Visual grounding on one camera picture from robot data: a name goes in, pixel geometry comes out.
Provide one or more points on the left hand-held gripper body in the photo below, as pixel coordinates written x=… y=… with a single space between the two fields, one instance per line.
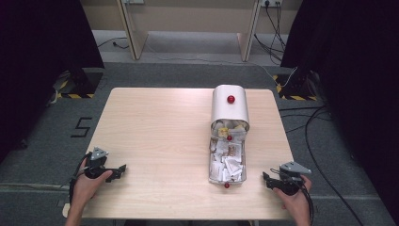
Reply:
x=95 y=162

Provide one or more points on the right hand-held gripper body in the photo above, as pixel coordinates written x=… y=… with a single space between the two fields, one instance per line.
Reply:
x=291 y=179

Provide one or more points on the clear tray with red knobs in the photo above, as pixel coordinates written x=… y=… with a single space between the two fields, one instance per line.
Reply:
x=219 y=180

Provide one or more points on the white power strip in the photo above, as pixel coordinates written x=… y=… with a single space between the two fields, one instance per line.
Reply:
x=134 y=1

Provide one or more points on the black curtain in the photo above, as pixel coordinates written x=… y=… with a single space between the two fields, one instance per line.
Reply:
x=37 y=62
x=354 y=78

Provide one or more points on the person's left hand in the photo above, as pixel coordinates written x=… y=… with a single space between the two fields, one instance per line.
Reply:
x=85 y=187

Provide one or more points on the hazard striped stand base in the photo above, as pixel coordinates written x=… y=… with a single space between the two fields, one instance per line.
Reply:
x=80 y=88
x=296 y=89

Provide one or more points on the person's right hand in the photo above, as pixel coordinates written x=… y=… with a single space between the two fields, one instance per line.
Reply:
x=295 y=204

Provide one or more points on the white bin with red knob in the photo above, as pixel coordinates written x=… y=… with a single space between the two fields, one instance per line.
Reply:
x=229 y=109

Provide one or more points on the white wall socket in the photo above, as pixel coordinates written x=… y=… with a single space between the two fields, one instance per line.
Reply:
x=271 y=2

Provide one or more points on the pile of paper scraps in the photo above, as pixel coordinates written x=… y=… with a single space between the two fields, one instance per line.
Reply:
x=228 y=157

